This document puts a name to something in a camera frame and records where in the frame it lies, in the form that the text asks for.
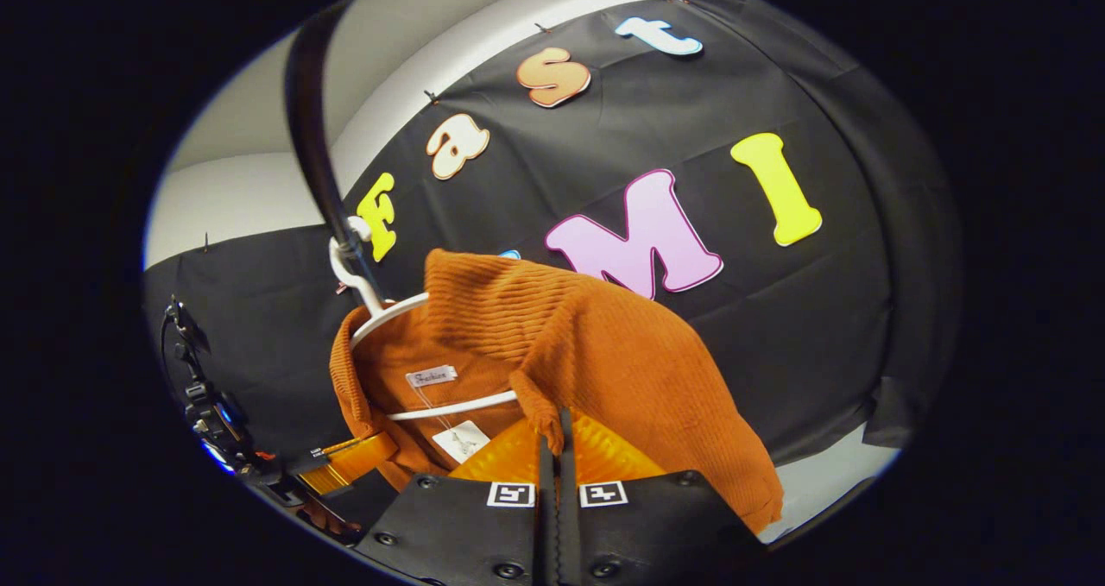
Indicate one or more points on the black backdrop cloth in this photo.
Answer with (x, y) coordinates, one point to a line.
(777, 327)

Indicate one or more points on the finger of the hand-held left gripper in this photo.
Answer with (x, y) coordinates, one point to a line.
(354, 461)

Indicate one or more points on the black clothes rack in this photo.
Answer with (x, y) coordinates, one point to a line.
(305, 129)

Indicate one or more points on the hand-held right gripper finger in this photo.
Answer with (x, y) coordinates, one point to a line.
(567, 526)
(546, 526)

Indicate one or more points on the white clothes hanger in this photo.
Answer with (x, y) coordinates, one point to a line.
(449, 406)

